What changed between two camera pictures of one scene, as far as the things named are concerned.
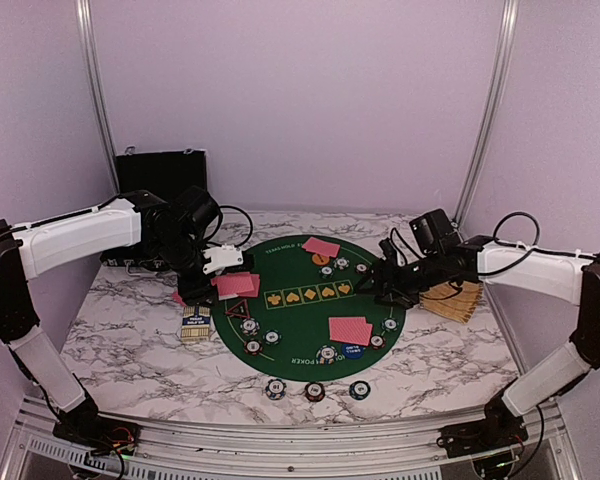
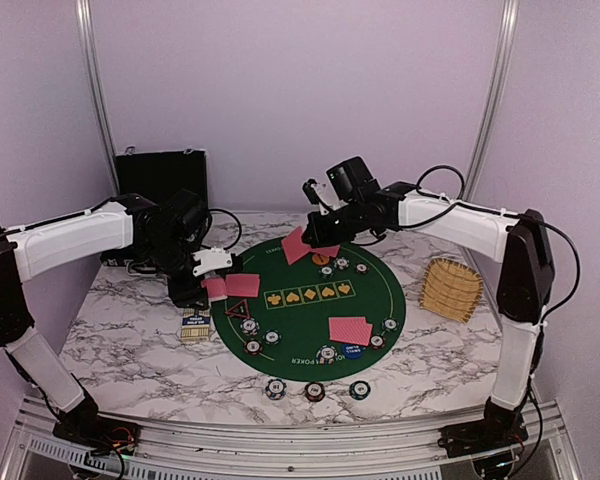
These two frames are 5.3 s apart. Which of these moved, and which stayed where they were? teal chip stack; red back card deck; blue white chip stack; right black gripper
Moved: right black gripper; red back card deck
Stayed: teal chip stack; blue white chip stack
